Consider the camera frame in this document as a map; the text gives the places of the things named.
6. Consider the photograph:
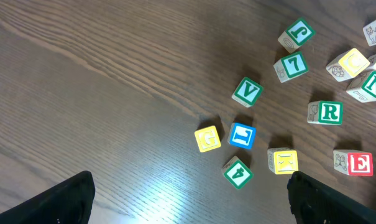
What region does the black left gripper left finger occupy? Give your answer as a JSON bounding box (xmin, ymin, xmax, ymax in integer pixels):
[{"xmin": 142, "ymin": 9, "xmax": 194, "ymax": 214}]
[{"xmin": 0, "ymin": 170, "xmax": 95, "ymax": 224}]

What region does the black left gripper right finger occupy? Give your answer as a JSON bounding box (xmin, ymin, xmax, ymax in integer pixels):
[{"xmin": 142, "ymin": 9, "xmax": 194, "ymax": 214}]
[{"xmin": 287, "ymin": 171, "xmax": 376, "ymax": 224}]

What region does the yellow K wooden block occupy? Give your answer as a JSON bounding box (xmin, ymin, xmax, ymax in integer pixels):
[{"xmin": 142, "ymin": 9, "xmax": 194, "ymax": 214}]
[{"xmin": 267, "ymin": 147, "xmax": 299, "ymax": 175}]

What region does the red E wooden block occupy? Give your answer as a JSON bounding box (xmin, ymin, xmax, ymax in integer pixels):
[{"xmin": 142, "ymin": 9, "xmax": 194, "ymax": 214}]
[{"xmin": 333, "ymin": 149, "xmax": 374, "ymax": 176}]

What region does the green 4 wooden block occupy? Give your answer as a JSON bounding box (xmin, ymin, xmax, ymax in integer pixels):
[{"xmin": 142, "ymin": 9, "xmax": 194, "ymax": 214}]
[{"xmin": 221, "ymin": 156, "xmax": 253, "ymax": 189}]

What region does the green R wooden block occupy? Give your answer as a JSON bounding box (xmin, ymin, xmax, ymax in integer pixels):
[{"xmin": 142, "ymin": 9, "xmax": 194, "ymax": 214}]
[{"xmin": 307, "ymin": 100, "xmax": 344, "ymax": 125}]

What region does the blue L wooden block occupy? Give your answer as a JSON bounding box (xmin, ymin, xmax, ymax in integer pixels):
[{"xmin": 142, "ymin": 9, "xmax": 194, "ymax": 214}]
[{"xmin": 227, "ymin": 123, "xmax": 257, "ymax": 150}]

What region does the yellow G wooden block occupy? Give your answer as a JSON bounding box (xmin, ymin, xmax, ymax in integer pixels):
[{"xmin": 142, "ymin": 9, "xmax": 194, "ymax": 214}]
[{"xmin": 195, "ymin": 126, "xmax": 221, "ymax": 152}]

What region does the green V wooden block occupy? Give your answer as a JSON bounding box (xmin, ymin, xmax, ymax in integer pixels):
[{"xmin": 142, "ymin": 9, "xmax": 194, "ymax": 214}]
[{"xmin": 231, "ymin": 77, "xmax": 263, "ymax": 108}]

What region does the green N wooden block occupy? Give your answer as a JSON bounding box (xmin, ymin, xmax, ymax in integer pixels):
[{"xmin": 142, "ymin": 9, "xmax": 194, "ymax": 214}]
[{"xmin": 346, "ymin": 70, "xmax": 376, "ymax": 103}]

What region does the green 7 wooden block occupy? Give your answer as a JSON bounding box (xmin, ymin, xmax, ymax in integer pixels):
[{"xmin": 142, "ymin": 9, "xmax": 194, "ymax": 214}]
[{"xmin": 273, "ymin": 52, "xmax": 309, "ymax": 83}]

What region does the yellow C wooden block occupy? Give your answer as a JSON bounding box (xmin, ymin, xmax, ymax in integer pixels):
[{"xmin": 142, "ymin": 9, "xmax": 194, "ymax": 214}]
[{"xmin": 326, "ymin": 48, "xmax": 370, "ymax": 82}]

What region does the green J wooden block left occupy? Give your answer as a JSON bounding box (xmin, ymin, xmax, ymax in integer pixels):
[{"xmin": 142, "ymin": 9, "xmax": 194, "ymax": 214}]
[{"xmin": 278, "ymin": 17, "xmax": 316, "ymax": 54}]

